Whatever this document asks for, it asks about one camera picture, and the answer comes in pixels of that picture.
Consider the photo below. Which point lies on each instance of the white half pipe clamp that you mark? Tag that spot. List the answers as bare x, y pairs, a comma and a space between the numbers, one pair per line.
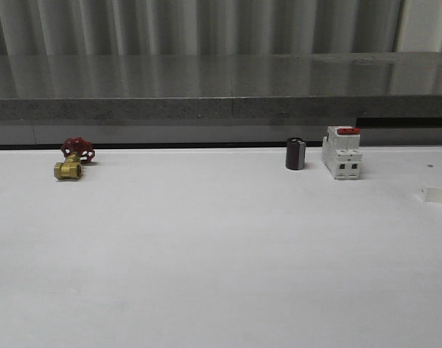
431, 194

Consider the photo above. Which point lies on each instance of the dark cylindrical capacitor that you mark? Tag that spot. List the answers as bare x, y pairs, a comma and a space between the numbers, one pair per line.
295, 153

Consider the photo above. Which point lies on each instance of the grey stone counter ledge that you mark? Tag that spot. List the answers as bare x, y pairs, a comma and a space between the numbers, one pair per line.
306, 90

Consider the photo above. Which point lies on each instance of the brass valve red handwheel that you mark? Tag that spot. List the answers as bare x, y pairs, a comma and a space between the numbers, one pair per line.
77, 152

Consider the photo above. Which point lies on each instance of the white circuit breaker red switch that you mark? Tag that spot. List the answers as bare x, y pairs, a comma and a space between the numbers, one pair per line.
340, 152

